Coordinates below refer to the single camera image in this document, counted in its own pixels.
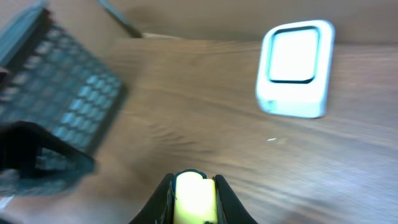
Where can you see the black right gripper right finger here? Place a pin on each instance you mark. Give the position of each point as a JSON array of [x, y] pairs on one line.
[[229, 208]]

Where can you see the white barcode scanner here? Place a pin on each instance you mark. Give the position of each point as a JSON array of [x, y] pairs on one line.
[[294, 69]]

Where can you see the yellow glue stick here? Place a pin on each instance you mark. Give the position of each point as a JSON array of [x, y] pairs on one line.
[[194, 199]]

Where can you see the grey plastic mesh basket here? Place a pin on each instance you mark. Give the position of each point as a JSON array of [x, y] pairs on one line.
[[49, 78]]

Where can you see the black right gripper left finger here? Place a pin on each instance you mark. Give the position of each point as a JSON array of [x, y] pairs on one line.
[[159, 208]]

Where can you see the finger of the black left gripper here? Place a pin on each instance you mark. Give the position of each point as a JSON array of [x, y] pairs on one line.
[[22, 143]]

